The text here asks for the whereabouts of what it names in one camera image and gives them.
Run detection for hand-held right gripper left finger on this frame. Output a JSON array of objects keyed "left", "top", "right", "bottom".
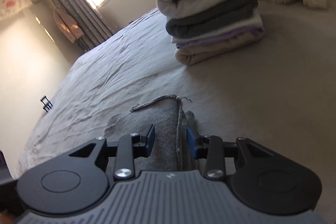
[{"left": 68, "top": 124, "right": 155, "bottom": 180}]

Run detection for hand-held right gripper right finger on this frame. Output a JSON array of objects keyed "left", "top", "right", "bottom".
[{"left": 186, "top": 127, "right": 274, "bottom": 180}]

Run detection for grey knit sweater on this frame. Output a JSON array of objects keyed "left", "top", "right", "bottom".
[{"left": 105, "top": 94, "right": 208, "bottom": 172}]

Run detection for stack of folded clothes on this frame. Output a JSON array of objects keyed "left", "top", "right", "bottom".
[{"left": 165, "top": 0, "right": 259, "bottom": 39}]

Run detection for beige folded garment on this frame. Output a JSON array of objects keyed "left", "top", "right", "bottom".
[{"left": 175, "top": 30, "right": 264, "bottom": 65}]

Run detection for small black rack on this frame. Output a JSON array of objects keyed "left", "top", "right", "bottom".
[{"left": 40, "top": 95, "right": 54, "bottom": 112}]

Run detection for lilac white folded garment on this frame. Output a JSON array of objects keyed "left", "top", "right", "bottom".
[{"left": 172, "top": 14, "right": 264, "bottom": 50}]

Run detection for peach hanging jacket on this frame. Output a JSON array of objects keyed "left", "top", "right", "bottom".
[{"left": 52, "top": 9, "right": 84, "bottom": 43}]

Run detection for grey star-pattern curtain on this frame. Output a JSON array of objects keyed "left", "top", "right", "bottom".
[{"left": 29, "top": 0, "right": 114, "bottom": 52}]

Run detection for air conditioner with floral cover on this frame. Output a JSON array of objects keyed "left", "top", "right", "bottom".
[{"left": 0, "top": 0, "right": 34, "bottom": 21}]

